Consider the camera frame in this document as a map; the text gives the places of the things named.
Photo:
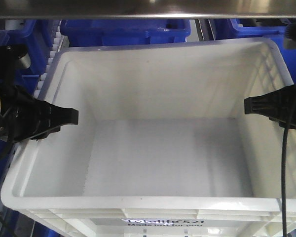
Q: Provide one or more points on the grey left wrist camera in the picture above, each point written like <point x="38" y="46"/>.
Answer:
<point x="14" y="57"/>

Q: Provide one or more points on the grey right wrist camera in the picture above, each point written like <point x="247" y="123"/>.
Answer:
<point x="290" y="36"/>

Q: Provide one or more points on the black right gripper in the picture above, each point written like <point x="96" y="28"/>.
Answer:
<point x="279" y="106"/>

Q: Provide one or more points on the blue bin behind right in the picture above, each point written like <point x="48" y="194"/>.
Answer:
<point x="244" y="28"/>

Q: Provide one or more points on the blue bin left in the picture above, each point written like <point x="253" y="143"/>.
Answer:
<point x="8" y="77"/>

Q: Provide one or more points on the blue bin behind centre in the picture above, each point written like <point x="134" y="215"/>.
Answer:
<point x="85" y="33"/>

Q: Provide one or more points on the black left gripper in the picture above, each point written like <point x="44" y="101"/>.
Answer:
<point x="19" y="116"/>

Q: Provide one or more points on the blue bin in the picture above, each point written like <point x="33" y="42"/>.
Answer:
<point x="244" y="28"/>
<point x="8" y="77"/>
<point x="85" y="33"/>

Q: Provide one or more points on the white plastic tote bin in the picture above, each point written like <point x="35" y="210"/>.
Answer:
<point x="163" y="147"/>

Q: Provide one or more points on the white roller track left shelf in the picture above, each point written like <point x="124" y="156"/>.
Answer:
<point x="59" y="42"/>

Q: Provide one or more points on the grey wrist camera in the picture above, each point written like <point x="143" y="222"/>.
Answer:
<point x="290" y="36"/>
<point x="14" y="57"/>

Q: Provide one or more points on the steel upper shelf rail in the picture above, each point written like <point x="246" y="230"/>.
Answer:
<point x="61" y="9"/>

